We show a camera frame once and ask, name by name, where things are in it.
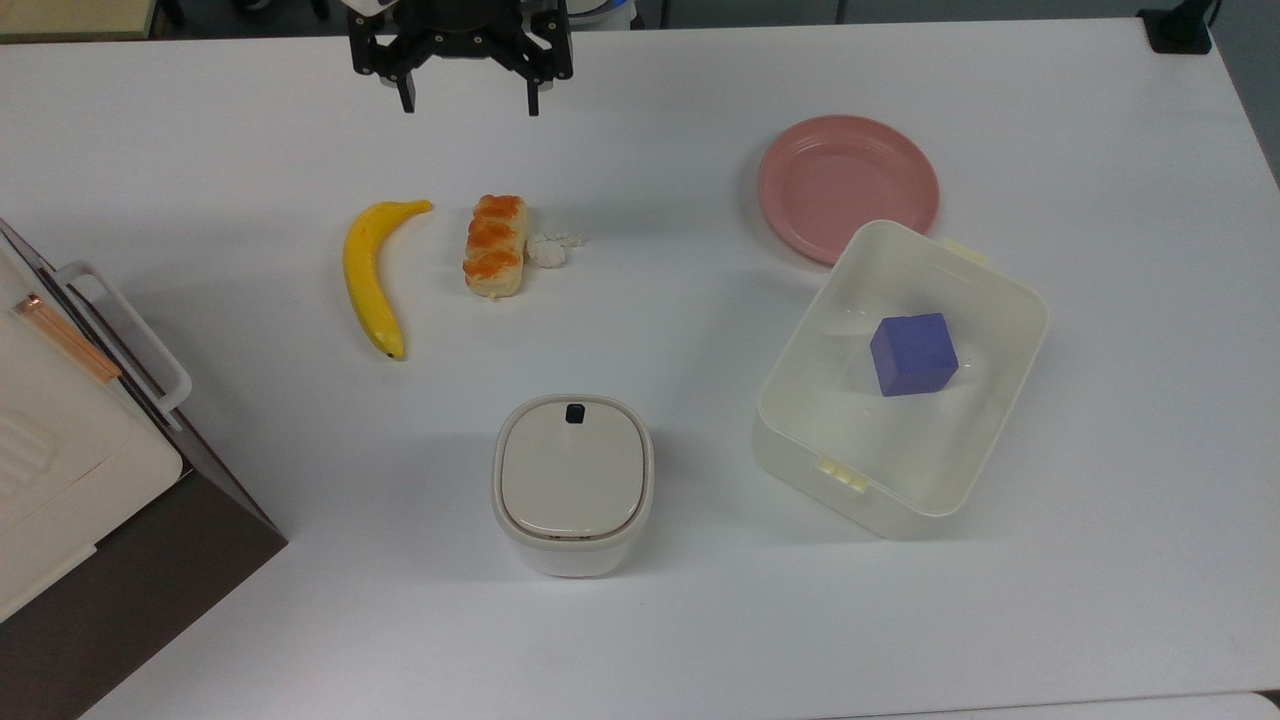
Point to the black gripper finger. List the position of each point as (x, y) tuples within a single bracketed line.
[(548, 50), (372, 50)]

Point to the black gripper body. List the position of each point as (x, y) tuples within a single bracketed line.
[(458, 25)]

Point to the glazed bread loaf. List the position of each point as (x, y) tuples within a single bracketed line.
[(494, 248)]

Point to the pink plate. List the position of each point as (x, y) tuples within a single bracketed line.
[(845, 180)]

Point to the white crumpled paper lump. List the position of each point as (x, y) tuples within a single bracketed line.
[(548, 250)]

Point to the yellow banana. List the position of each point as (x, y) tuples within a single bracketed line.
[(368, 280)]

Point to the wooden side table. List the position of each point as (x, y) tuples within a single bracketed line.
[(70, 15)]

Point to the black bin button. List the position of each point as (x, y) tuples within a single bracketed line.
[(575, 413)]

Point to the copper strip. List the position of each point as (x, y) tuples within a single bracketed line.
[(70, 340)]

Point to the white lidded bin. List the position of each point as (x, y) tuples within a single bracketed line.
[(572, 480)]

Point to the cream box latch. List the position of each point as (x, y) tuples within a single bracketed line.
[(843, 474), (965, 252)]

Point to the purple cube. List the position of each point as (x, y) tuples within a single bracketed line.
[(912, 352)]

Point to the translucent white plastic box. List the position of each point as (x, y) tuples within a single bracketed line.
[(850, 440)]

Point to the white toaster oven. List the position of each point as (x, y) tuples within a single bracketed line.
[(150, 590), (60, 470)]

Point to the black clamp mount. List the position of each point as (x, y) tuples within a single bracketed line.
[(1178, 28)]

